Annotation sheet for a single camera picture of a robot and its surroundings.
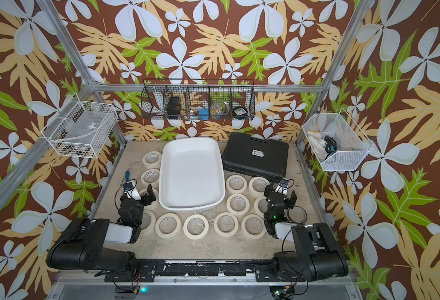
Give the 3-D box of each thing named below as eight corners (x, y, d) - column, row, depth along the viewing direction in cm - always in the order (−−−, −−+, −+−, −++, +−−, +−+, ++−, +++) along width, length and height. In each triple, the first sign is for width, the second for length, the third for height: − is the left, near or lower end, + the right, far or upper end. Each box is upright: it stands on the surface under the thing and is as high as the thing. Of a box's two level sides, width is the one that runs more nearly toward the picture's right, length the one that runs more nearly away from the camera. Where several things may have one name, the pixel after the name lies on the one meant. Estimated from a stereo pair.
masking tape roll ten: (183, 240, 84) (181, 237, 81) (185, 216, 91) (184, 214, 88) (208, 240, 84) (208, 237, 81) (209, 216, 91) (209, 214, 88)
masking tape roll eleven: (213, 236, 85) (213, 234, 82) (213, 214, 91) (213, 212, 89) (238, 236, 85) (239, 234, 82) (237, 214, 91) (237, 212, 89)
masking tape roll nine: (153, 239, 83) (152, 237, 81) (159, 214, 90) (157, 212, 88) (180, 239, 83) (179, 237, 81) (183, 214, 90) (182, 212, 88)
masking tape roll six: (226, 214, 90) (226, 212, 89) (226, 195, 97) (226, 194, 95) (250, 214, 90) (250, 212, 89) (248, 195, 97) (248, 194, 95)
